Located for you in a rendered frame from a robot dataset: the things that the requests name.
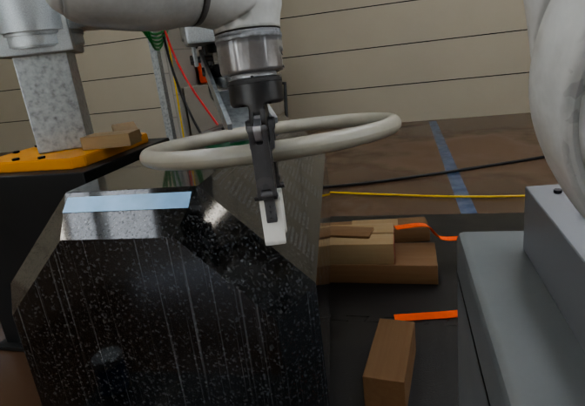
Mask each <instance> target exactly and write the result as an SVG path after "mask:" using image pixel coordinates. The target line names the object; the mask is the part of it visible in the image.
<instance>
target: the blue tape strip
mask: <svg viewBox="0 0 585 406"><path fill-rule="evenodd" d="M191 194H192V192H178V193H144V194H126V195H109V196H91V197H74V198H67V200H66V203H65V206H64V210H63V213H82V212H103V211H124V210H145V209H167V208H188V207H189V203H190V198H191Z"/></svg>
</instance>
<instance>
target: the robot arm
mask: <svg viewBox="0 0 585 406"><path fill-rule="evenodd" d="M45 1H46V3H47V4H48V5H49V6H50V7H51V8H52V9H53V10H55V11H57V12H58V13H60V14H62V15H64V16H65V17H66V18H67V19H69V20H71V21H72V22H75V23H78V24H82V25H86V26H90V27H94V28H99V29H105V30H123V31H160V30H172V29H176V28H182V27H201V28H206V29H211V30H213V32H214V37H215V45H216V47H217V53H218V58H219V69H220V74H221V76H222V77H224V78H231V80H232V81H229V84H227V85H228V91H229V97H230V103H231V106H232V107H233V108H240V107H248V110H249V119H248V120H247V121H246V122H245V129H246V131H247V133H248V137H249V144H250V149H251V152H252V163H253V169H254V174H255V180H256V187H257V192H258V193H257V197H254V200H255V201H259V207H260V212H261V219H262V225H263V231H264V236H265V243H266V245H267V246H272V245H279V244H286V232H287V226H286V215H285V208H284V201H283V195H282V189H281V187H285V183H284V182H279V181H280V176H279V169H278V162H277V161H275V162H273V156H272V150H273V149H274V148H275V141H274V140H276V136H275V130H274V129H275V118H274V117H269V111H268V107H267V104H273V103H278V102H281V101H283V100H284V92H283V85H282V78H281V76H280V75H277V71H281V70H284V68H285V66H284V65H283V60H282V55H283V53H282V51H283V44H282V32H281V31H280V12H281V7H282V0H45ZM523 2H524V8H525V14H526V20H527V26H528V41H529V49H530V57H531V64H530V70H529V80H528V98H529V107H530V113H531V118H532V122H533V126H534V129H535V134H536V137H537V139H538V142H539V144H540V147H541V150H542V152H543V154H544V157H545V159H546V161H547V163H548V166H549V168H550V170H551V171H552V173H553V175H554V176H555V178H556V180H557V181H558V183H559V185H560V187H561V189H562V191H563V192H564V193H565V194H566V195H567V197H568V198H569V200H570V201H571V203H572V204H573V205H574V207H575V209H576V210H577V211H578V212H579V213H580V214H581V215H582V216H583V217H584V219H585V0H523ZM270 141H271V142H270Z"/></svg>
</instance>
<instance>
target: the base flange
mask: <svg viewBox="0 0 585 406"><path fill-rule="evenodd" d="M141 133H142V137H141V138H142V141H140V142H138V143H137V144H135V145H132V146H123V147H114V148H105V149H96V150H86V151H83V148H77V149H71V150H65V151H59V152H48V153H43V154H39V153H38V150H37V145H34V147H31V148H28V149H25V150H22V151H14V152H12V153H10V154H7V155H4V156H1V157H0V173H18V172H34V171H49V170H64V169H75V168H79V167H84V166H89V165H91V164H94V163H96V162H98V161H100V160H103V159H107V158H109V157H111V156H114V155H116V154H119V153H121V152H124V151H127V150H129V149H132V148H133V147H136V146H139V145H142V144H144V143H147V142H148V141H149V140H148V137H147V134H146V133H145V132H141Z"/></svg>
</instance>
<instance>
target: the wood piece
mask: <svg viewBox="0 0 585 406"><path fill-rule="evenodd" d="M80 141H81V145H82V148H83V151H86V150H96V149H105V148H114V147H123V146H132V145H135V144H137V143H138V142H140V141H142V138H141V134H140V130H139V129H132V130H123V131H115V132H99V133H92V134H90V135H87V136H84V137H82V138H80Z"/></svg>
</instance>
